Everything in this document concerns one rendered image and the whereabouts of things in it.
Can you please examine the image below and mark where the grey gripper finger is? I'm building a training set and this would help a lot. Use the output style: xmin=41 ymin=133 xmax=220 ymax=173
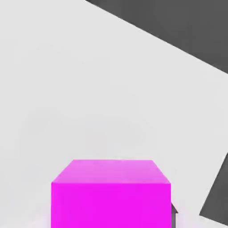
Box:
xmin=171 ymin=202 xmax=179 ymax=228

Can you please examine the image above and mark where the small magenta cube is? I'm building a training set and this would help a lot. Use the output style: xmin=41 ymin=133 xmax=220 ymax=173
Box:
xmin=51 ymin=159 xmax=172 ymax=228

